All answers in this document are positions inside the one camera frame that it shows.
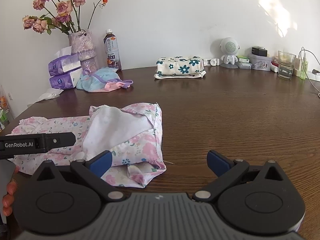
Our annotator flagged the pink floral child dress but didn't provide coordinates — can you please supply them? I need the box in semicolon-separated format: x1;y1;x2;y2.
11;103;167;188

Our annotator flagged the left hand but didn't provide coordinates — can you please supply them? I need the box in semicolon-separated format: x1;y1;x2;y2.
2;178;18;217

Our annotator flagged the crumpled white tissue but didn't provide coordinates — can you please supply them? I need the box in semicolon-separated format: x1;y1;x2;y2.
35;88;63;102

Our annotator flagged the lower purple tissue pack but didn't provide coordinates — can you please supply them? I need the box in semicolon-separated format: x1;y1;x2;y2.
49;68;82;90

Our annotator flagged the purple tissue pack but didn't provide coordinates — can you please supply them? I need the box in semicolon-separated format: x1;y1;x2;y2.
48;46;81;76
49;68;82;90

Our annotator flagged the blue pink purple garment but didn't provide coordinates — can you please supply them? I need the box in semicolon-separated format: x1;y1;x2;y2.
76;67;133;93

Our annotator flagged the upper purple tissue pack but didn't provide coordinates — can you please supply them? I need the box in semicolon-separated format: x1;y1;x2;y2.
48;46;81;76

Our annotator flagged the oolong tea bottle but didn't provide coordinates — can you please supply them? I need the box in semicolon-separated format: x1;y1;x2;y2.
104;29;122;71

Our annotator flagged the purple textured vase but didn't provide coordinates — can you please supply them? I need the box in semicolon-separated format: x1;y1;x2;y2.
68;30;99;73

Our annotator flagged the white letter ornament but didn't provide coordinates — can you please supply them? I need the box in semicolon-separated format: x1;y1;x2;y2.
202;58;220;67

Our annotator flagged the grey printed tin box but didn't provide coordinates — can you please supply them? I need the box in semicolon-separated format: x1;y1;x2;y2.
248;54;272;71

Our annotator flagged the folded cream blue-flower cloth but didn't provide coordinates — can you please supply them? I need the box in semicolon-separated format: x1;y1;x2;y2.
154;56;206;80

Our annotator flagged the black charger block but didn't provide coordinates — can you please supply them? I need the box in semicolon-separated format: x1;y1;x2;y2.
252;46;268;57

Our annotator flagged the green spray bottle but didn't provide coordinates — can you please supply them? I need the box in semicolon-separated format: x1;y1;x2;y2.
299;51;308;80

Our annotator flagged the white robot figure speaker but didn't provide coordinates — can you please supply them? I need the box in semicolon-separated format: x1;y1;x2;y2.
220;37;240;69

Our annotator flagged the clear drinking glass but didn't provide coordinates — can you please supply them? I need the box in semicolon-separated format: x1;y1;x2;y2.
278;50;296;80

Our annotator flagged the white power adapter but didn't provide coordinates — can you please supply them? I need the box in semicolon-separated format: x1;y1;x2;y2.
308;72;320;82

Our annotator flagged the dried rose bouquet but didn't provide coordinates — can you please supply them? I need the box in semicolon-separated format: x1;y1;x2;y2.
22;0;109;36

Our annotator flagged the white charging cable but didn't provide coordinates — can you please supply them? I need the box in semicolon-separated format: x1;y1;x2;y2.
298;45;320;99

